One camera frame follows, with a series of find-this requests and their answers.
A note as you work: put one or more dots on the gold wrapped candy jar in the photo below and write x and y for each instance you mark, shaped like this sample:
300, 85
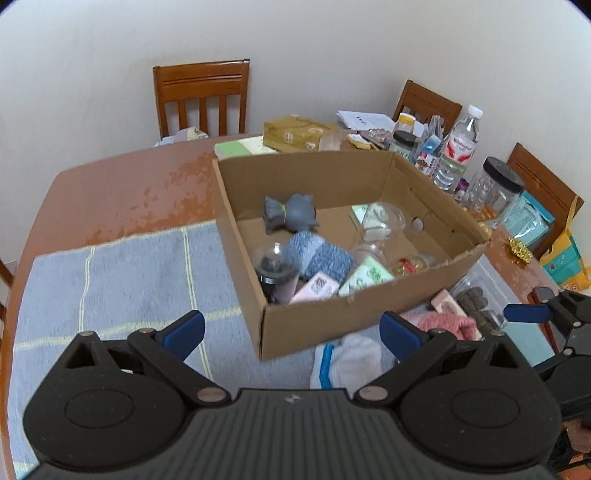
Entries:
410, 265

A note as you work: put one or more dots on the jar with brown cookies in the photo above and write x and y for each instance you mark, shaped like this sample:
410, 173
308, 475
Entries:
479, 301

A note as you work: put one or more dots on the white blue striped sock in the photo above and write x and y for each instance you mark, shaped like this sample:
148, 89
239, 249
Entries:
348, 363

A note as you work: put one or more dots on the wooden chair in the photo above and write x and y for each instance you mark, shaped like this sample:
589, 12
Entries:
424, 103
7, 280
178, 84
548, 189

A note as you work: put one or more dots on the green white tissue pack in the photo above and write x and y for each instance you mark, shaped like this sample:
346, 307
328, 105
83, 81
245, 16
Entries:
370, 273

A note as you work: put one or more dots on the clear plastic cup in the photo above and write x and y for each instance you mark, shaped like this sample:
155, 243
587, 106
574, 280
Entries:
394, 221

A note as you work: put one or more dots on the clear water bottle red label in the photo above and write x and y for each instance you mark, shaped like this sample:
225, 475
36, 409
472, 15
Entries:
458, 150

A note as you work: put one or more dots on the wooden chair right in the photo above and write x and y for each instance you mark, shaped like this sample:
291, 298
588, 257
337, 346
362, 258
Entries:
548, 189

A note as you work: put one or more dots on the yellow brown tissue box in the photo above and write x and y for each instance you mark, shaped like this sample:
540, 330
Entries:
292, 134

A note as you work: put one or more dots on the gold ornament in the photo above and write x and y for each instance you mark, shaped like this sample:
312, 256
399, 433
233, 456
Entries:
518, 251

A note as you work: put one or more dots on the crumpled cloth on chair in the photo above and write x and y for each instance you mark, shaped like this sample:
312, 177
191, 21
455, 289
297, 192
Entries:
187, 134

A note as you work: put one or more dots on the blue knitted sock roll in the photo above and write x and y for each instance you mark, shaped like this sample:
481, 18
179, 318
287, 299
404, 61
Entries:
316, 255

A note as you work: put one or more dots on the wooden chair near left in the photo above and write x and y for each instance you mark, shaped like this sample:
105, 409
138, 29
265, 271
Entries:
7, 280

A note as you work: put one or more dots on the stack of white papers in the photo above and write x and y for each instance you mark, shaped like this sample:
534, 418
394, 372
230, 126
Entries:
365, 121

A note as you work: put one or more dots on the small pink box in carton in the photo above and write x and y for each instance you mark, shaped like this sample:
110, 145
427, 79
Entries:
318, 288

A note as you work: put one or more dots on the yellow green paper bag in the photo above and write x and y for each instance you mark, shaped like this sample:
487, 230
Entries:
563, 261

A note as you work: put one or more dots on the yellow lid small bottle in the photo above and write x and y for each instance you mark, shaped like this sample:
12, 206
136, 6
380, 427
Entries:
405, 123

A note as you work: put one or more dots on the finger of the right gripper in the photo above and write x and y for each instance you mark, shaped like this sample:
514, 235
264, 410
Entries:
540, 311

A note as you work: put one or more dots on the clear jar black lid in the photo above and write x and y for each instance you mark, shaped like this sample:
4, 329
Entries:
492, 191

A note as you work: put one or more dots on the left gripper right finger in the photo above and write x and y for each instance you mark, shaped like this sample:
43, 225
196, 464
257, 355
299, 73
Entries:
417, 352

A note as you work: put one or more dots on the wooden chair far left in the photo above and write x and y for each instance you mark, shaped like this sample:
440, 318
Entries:
178, 84

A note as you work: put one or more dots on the pink white carton box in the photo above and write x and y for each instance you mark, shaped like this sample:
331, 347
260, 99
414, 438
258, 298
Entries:
444, 303

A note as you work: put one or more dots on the brown cardboard box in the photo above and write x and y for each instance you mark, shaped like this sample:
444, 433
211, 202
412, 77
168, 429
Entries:
337, 181

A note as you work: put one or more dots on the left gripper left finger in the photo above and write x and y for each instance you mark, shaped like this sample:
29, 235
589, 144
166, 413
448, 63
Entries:
163, 353

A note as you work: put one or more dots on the green white book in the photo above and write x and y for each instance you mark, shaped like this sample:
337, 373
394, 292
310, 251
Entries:
251, 146

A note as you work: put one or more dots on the teal plastic package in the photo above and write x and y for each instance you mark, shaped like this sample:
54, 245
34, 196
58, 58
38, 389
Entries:
527, 220

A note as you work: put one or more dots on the wooden chair far middle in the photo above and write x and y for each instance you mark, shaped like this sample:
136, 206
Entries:
424, 103

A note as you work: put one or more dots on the small jar dark lid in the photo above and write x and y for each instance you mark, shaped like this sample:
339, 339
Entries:
403, 143

